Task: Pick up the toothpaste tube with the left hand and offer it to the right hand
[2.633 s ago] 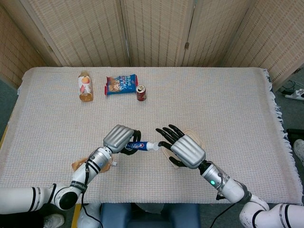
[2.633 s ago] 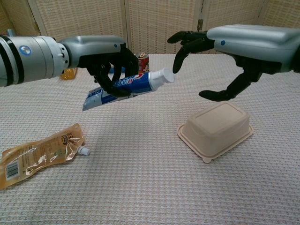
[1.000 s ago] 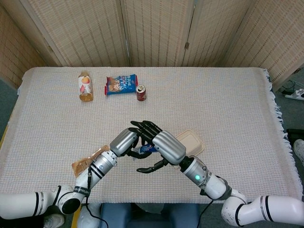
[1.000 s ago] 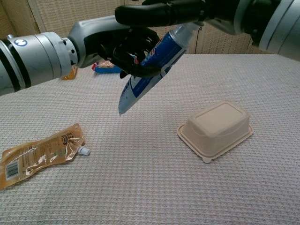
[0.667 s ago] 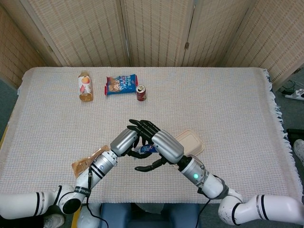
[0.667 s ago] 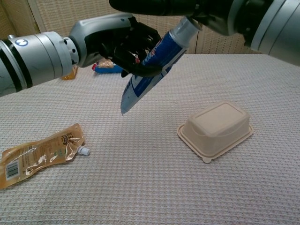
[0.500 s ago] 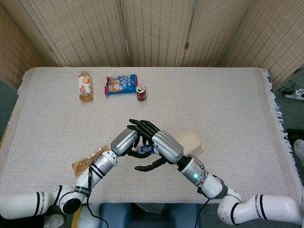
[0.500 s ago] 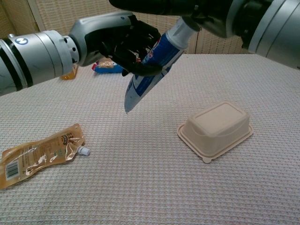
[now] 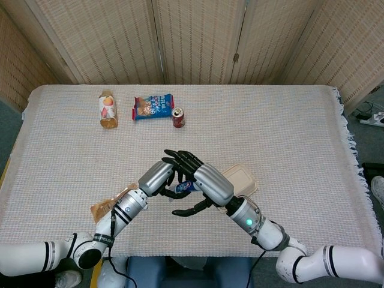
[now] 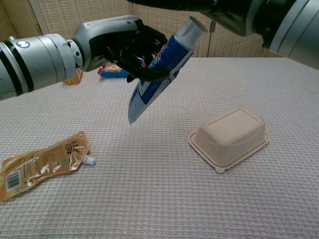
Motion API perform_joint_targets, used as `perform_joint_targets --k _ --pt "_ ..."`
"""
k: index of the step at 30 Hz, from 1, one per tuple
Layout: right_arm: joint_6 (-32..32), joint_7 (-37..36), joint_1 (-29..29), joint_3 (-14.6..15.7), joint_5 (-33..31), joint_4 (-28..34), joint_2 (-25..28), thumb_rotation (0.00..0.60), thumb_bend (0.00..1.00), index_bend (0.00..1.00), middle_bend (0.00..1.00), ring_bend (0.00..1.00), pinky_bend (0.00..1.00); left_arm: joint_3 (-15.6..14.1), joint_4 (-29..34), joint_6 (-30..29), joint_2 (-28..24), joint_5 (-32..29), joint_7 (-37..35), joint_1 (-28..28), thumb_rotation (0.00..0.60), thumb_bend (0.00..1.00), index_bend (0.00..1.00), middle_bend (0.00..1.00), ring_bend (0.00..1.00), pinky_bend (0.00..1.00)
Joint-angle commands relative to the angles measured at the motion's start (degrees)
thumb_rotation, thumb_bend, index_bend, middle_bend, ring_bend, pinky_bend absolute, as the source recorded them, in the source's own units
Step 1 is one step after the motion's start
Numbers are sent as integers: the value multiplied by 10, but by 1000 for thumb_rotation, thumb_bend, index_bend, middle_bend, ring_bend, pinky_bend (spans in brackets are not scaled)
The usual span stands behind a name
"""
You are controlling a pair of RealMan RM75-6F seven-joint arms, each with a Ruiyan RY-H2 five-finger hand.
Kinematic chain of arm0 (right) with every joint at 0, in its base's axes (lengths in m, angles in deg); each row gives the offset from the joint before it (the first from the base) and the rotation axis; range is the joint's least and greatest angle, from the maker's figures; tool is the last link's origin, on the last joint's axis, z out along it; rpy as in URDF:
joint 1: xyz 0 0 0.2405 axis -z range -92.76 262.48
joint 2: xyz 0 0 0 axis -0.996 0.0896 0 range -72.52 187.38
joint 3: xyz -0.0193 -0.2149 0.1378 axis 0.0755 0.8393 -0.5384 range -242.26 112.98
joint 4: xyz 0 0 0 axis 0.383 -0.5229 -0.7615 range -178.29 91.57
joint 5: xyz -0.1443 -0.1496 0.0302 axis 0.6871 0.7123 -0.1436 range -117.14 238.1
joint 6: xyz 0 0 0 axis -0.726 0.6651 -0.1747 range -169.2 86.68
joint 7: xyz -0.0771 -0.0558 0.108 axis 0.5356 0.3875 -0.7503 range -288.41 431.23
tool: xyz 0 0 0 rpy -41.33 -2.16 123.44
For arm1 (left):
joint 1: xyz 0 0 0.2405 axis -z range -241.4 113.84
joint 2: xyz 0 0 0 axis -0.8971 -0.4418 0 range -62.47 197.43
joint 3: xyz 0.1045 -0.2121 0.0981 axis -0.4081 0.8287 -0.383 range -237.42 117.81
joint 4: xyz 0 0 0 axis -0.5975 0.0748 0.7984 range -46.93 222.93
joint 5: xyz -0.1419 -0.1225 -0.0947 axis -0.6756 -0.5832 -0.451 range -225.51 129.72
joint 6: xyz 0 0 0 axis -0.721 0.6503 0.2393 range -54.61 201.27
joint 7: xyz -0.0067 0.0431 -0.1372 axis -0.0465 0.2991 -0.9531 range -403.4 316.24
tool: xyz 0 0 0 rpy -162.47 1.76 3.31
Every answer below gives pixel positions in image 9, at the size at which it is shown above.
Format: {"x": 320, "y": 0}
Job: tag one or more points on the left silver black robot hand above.
{"x": 156, "y": 177}

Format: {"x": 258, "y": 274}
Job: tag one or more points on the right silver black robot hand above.
{"x": 213, "y": 184}

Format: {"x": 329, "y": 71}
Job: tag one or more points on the small blue white bottle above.
{"x": 184, "y": 187}

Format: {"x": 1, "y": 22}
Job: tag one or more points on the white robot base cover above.
{"x": 111, "y": 276}

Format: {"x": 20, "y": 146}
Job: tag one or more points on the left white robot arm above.
{"x": 126, "y": 210}

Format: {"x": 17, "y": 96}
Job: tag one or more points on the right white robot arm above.
{"x": 249, "y": 216}

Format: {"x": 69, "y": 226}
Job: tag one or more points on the beige food container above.
{"x": 243, "y": 180}

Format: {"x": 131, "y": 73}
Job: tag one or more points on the white woven tablecloth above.
{"x": 240, "y": 135}

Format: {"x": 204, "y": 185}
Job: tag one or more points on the red drink can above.
{"x": 178, "y": 120}

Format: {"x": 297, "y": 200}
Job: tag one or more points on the amber spout pouch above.
{"x": 100, "y": 210}

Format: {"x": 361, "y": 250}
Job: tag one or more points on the blue snack bag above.
{"x": 153, "y": 106}

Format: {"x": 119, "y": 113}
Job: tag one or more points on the orange juice bottle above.
{"x": 108, "y": 111}

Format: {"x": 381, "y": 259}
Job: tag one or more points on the blue chair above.
{"x": 234, "y": 273}

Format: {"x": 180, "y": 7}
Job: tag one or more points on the white shoe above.
{"x": 378, "y": 192}
{"x": 67, "y": 279}

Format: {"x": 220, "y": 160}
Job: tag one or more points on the woven folding screen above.
{"x": 195, "y": 39}

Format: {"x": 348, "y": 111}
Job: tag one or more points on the black box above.
{"x": 372, "y": 169}

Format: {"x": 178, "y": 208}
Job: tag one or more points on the white power strip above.
{"x": 373, "y": 119}

